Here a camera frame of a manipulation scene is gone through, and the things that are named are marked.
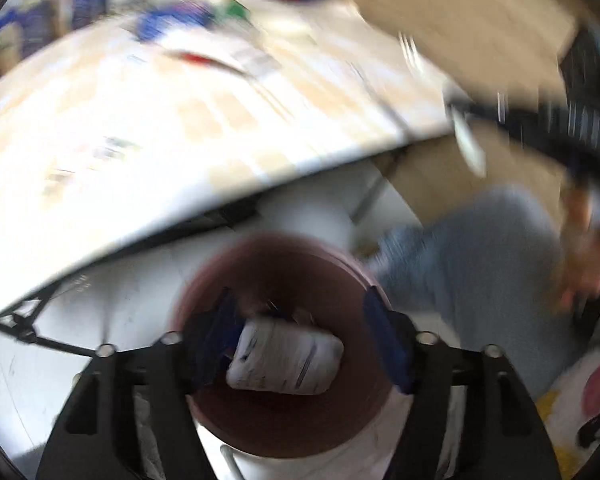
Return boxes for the blue coffee carton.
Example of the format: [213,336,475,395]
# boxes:
[135,2,219,44]

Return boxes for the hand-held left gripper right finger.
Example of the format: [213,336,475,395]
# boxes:
[362,285,562,480]

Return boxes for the light blue trouser leg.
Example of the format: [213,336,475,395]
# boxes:
[370,187,597,361]

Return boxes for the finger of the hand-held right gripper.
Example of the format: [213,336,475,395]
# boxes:
[442,91,581,162]

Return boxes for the person's right hand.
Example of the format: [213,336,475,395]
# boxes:
[554,184,600,317]

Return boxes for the fluffy patterned floor mat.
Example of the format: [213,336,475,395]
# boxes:
[535,352,600,467]

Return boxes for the brown plastic bin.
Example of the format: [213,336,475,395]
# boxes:
[172,232,396,461]

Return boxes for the white packet black label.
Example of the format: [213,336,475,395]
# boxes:
[226,319,345,396]

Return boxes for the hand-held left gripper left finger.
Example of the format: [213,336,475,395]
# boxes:
[35,286,242,480]

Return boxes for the checked floral tablecloth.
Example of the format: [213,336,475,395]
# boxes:
[0,0,462,311]

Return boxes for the red cigarette box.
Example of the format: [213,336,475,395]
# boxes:
[177,50,219,66]

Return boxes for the white plastic fork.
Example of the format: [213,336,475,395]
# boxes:
[397,32,487,179]

